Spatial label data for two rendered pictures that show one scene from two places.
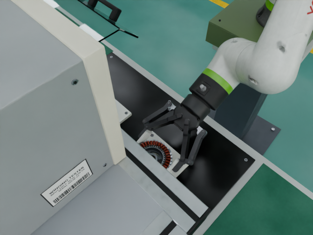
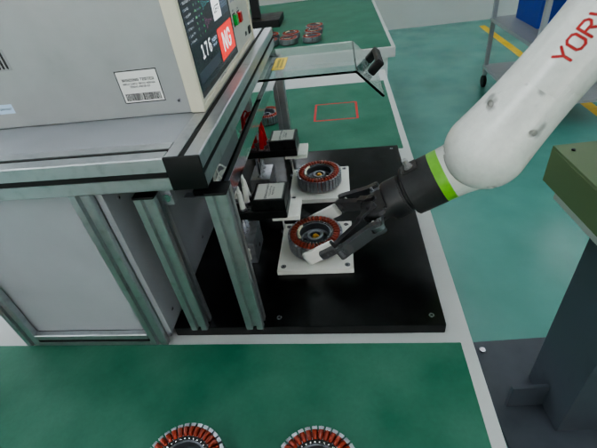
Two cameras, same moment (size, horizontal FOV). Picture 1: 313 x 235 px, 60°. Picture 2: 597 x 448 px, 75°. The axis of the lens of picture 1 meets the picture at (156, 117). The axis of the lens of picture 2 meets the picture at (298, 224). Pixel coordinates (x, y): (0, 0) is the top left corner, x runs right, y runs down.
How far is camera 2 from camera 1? 0.50 m
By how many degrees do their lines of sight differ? 40
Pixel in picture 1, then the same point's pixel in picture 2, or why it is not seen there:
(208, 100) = (404, 183)
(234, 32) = (585, 170)
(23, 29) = not seen: outside the picture
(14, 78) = not seen: outside the picture
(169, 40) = (569, 225)
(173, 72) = (539, 268)
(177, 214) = (176, 147)
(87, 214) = (139, 124)
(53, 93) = not seen: outside the picture
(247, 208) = (372, 365)
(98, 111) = (162, 13)
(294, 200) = (454, 416)
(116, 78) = (374, 166)
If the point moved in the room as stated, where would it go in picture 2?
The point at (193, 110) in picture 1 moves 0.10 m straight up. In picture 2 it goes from (383, 190) to (384, 139)
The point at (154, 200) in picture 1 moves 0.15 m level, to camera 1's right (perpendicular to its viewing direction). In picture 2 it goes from (179, 136) to (242, 172)
